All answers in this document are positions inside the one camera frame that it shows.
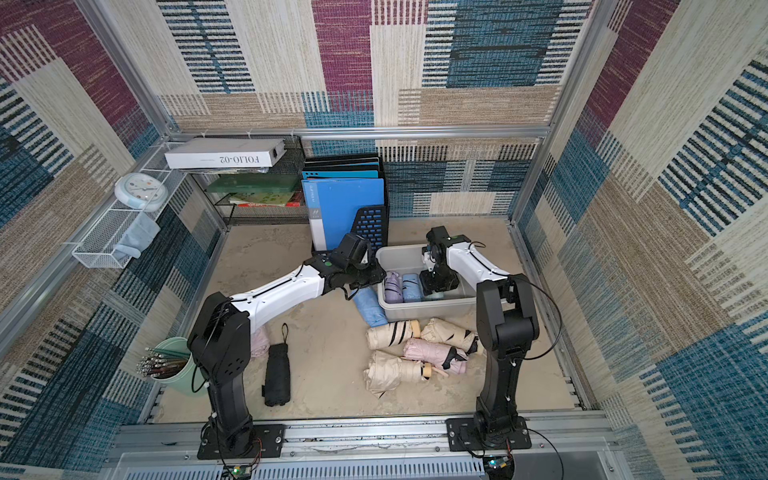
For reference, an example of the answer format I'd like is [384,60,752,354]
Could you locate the beige umbrella black stripes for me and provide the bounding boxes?
[366,320,421,350]

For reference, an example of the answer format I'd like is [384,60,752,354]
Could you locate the teal file folder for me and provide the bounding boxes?
[301,170,380,180]

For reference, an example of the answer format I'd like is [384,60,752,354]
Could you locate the white wire basket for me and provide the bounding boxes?
[72,168,185,269]

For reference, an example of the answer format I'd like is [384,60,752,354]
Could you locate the pink umbrella black strap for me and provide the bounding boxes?
[401,337,469,376]

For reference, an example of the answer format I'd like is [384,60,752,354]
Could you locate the red book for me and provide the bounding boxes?
[228,191,304,208]

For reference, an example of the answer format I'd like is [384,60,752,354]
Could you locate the grey plastic storage box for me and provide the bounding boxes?
[376,244,475,322]

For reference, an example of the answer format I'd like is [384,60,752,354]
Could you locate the light blue umbrella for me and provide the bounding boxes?
[402,273,424,303]

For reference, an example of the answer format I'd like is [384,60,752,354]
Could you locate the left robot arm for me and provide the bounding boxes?
[187,233,386,460]

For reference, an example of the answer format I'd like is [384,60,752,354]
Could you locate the black mesh file holder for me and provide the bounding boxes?
[301,154,389,251]

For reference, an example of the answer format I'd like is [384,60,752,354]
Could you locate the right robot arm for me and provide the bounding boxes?
[420,226,540,455]

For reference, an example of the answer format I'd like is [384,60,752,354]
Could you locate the mint green umbrella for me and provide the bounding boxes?
[423,292,445,301]

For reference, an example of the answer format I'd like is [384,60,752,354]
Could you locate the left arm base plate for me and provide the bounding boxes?
[197,422,286,460]

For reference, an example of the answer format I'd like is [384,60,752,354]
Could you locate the white folio box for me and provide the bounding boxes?
[165,138,286,170]

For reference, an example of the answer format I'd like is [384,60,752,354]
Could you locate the beige umbrella right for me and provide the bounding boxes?
[421,318,484,354]

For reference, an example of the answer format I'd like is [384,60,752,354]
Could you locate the light blue cloth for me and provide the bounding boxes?
[114,213,160,261]

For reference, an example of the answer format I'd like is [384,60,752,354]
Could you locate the black wire shelf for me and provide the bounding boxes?
[190,146,308,227]

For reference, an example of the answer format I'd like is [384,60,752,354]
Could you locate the pale pink small umbrella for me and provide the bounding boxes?
[250,326,271,359]

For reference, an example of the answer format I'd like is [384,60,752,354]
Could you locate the beige umbrella front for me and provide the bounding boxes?
[363,351,433,397]

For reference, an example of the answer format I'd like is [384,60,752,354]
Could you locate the white round clock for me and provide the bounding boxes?
[114,173,169,213]

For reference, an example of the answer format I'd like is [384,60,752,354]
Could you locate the purple umbrella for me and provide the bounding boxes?
[384,271,404,304]

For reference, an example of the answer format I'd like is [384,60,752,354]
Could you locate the mint green pen cup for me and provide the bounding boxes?
[137,337,205,396]

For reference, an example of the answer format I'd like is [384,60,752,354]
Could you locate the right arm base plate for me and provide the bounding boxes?
[445,416,532,453]

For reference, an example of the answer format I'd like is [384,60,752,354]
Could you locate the blue clip file folder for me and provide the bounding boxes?
[302,178,385,251]

